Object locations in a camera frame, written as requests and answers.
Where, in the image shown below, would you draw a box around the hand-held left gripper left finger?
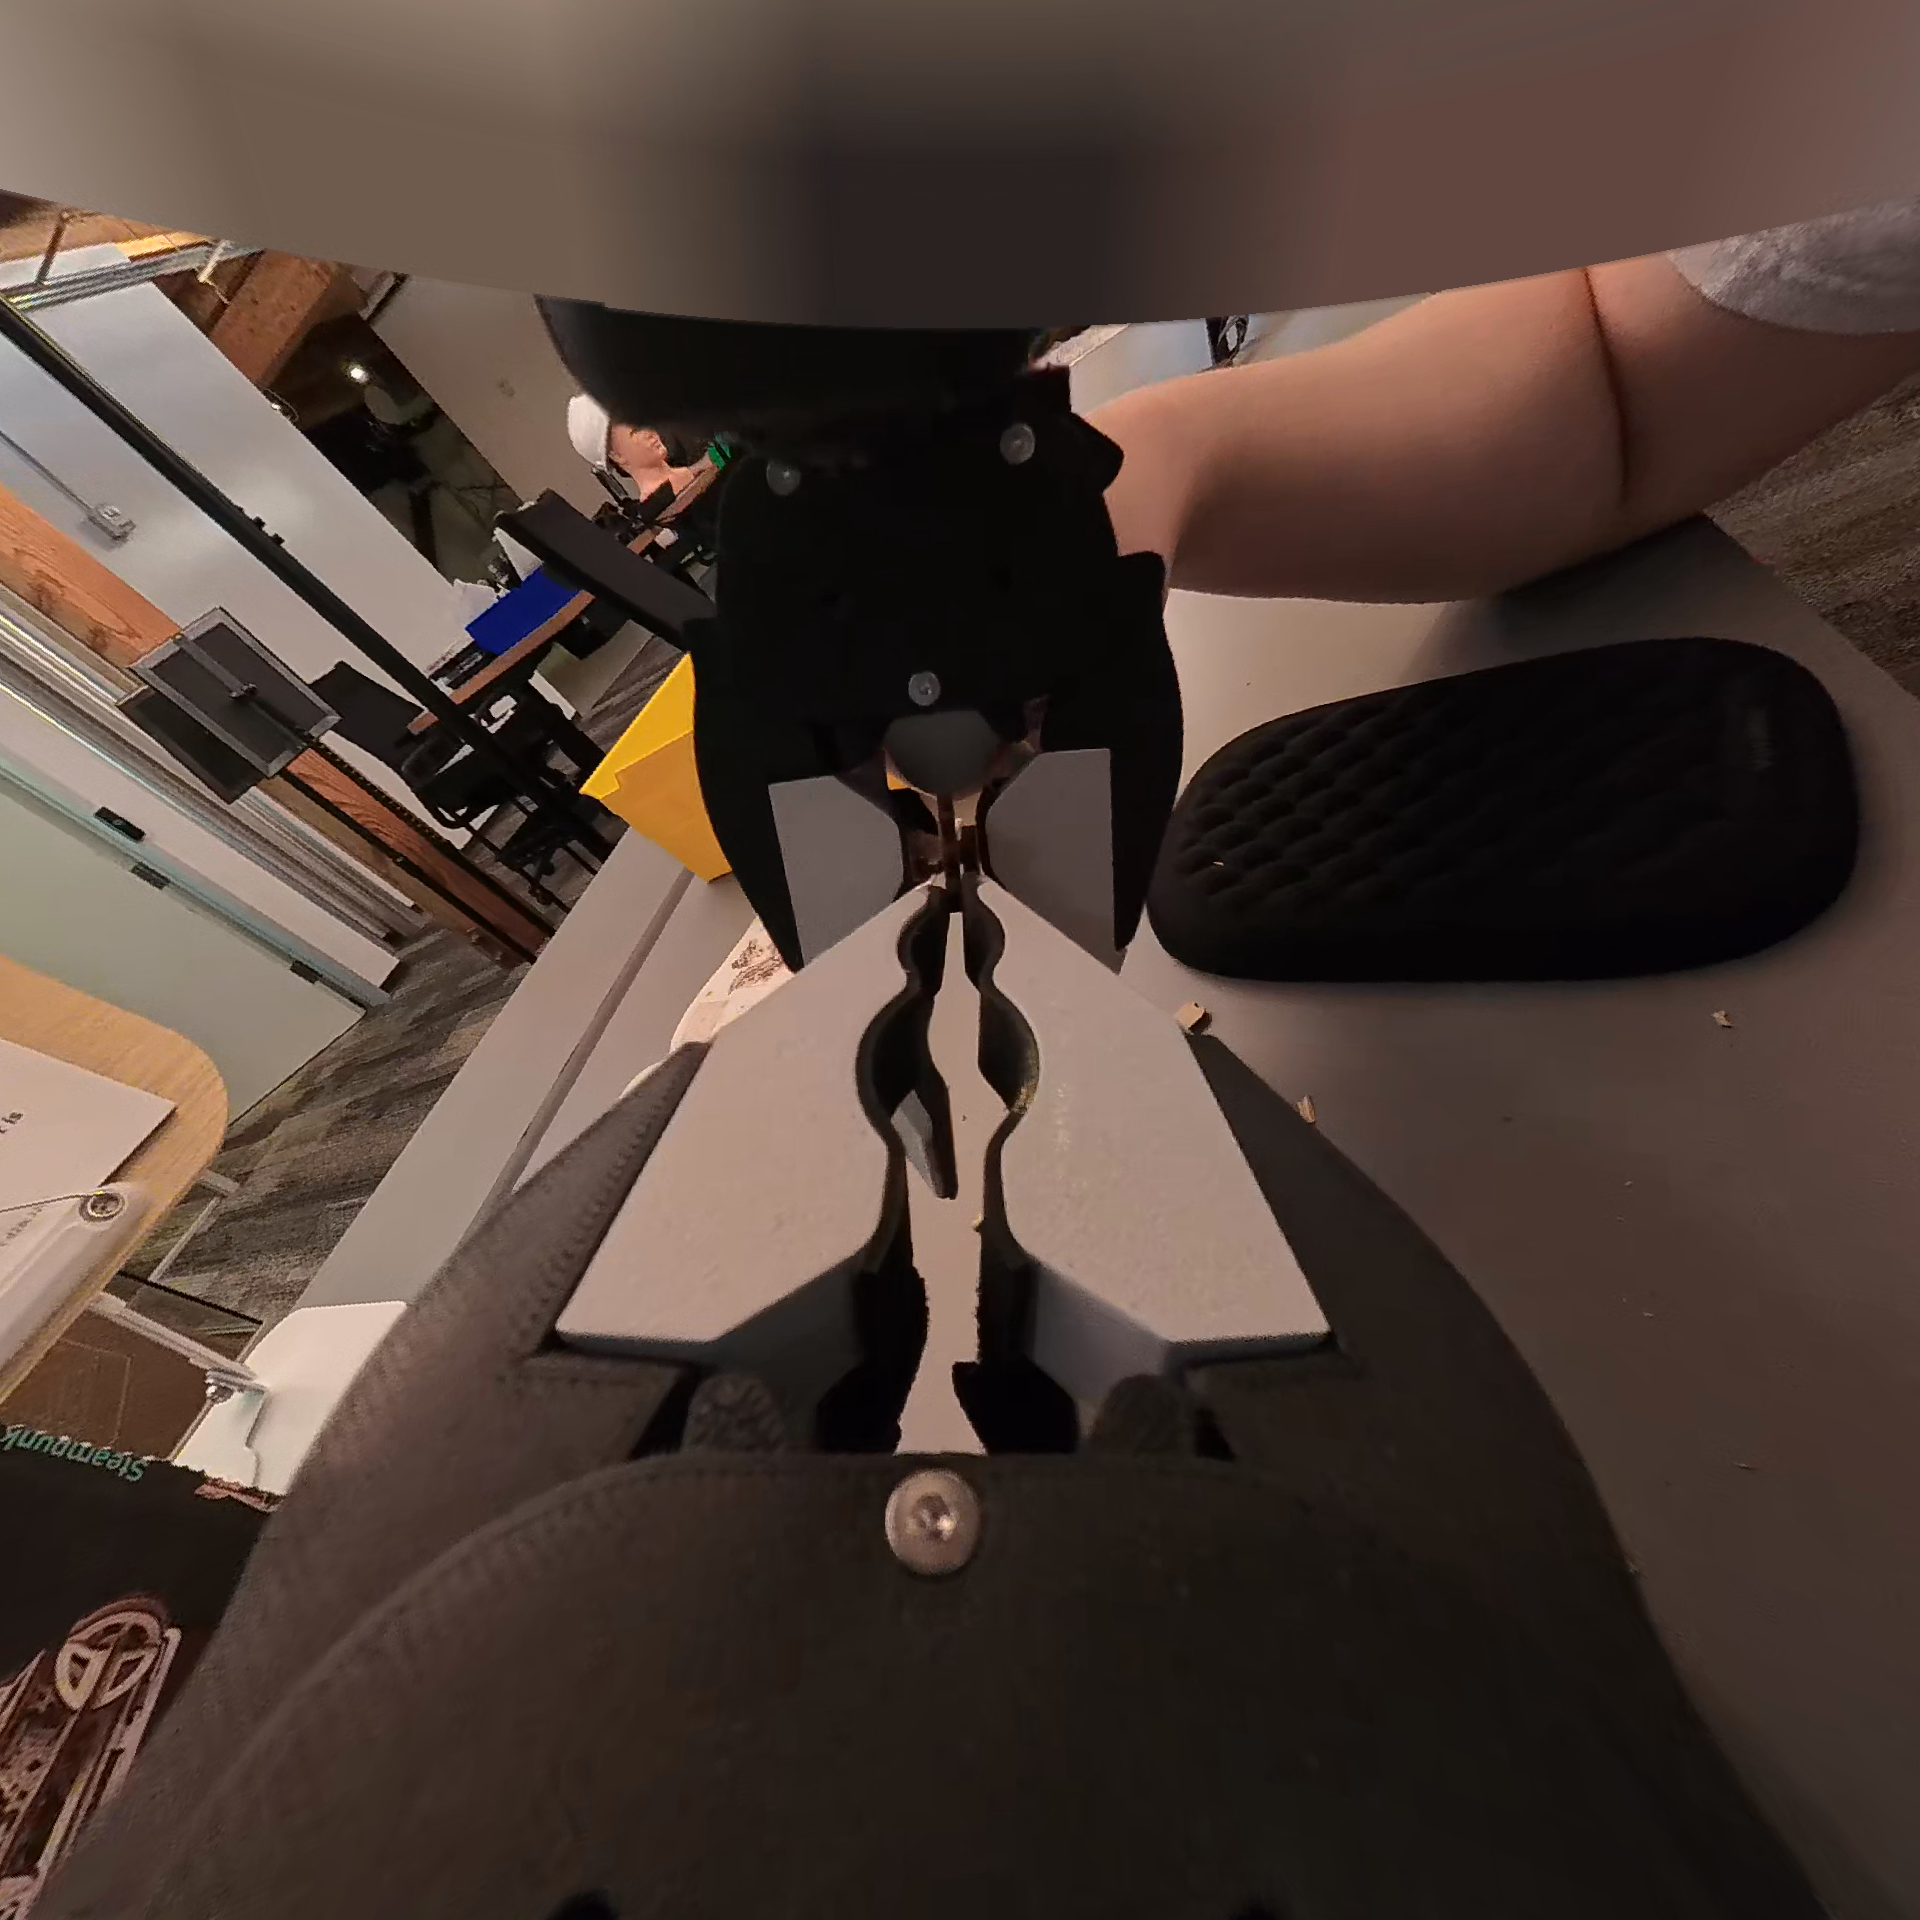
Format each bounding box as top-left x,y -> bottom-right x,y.
554,885 -> 961,1396

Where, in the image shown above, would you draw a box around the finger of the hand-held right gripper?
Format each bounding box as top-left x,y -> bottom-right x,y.
768,775 -> 921,966
977,742 -> 1122,965

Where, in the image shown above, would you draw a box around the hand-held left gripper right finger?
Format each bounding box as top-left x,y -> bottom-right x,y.
970,873 -> 1336,1401

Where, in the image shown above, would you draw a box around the person's right forearm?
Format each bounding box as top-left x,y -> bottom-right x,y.
1078,255 -> 1727,605

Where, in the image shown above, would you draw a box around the black model kit box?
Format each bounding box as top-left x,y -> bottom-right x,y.
0,1410 -> 271,1920

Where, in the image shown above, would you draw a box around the printed instruction booklet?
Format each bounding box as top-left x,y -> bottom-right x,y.
622,913 -> 804,1096

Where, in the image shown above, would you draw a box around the nested yellow plastic bins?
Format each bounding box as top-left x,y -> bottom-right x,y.
576,652 -> 740,887

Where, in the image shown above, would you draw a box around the mannequin head with hard hat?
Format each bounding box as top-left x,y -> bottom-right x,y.
567,392 -> 669,505

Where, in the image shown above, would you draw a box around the white plastic base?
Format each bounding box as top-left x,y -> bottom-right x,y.
170,1303 -> 409,1490

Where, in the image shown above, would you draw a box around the black padded wrist rest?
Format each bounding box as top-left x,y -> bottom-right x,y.
1148,638 -> 1862,985

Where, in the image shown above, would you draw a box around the instruction poster board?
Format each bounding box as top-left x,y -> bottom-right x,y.
0,951 -> 231,1396

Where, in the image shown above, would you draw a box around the grey metal box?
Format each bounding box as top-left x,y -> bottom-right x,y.
118,608 -> 337,805

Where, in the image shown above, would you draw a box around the black metal pole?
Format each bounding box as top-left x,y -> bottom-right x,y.
0,296 -> 600,857

